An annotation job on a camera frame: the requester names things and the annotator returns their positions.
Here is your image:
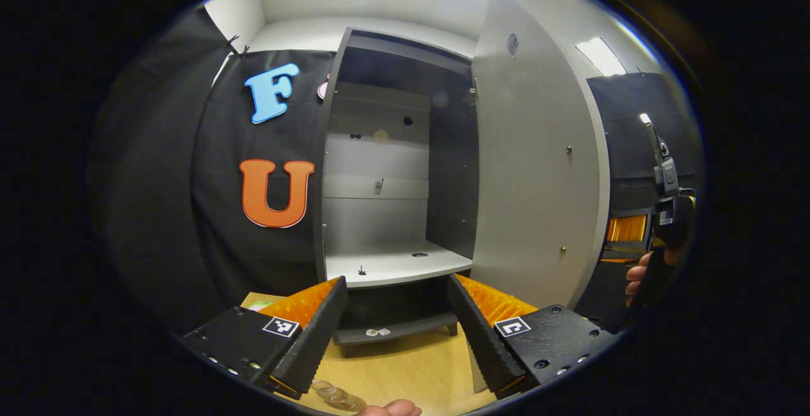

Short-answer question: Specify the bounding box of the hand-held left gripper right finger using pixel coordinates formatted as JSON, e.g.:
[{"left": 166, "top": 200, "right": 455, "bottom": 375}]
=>
[{"left": 445, "top": 274, "right": 620, "bottom": 401}]

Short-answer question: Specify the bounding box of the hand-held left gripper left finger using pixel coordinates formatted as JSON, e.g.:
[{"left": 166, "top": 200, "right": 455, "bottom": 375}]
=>
[{"left": 178, "top": 276, "right": 349, "bottom": 400}]

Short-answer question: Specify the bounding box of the clear bottle with orange label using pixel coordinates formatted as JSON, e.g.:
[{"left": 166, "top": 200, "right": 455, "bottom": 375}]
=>
[{"left": 309, "top": 378, "right": 369, "bottom": 413}]

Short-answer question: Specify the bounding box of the dark grey cabinet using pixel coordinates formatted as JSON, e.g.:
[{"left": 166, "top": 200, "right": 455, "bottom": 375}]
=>
[{"left": 313, "top": 27, "right": 482, "bottom": 347}]

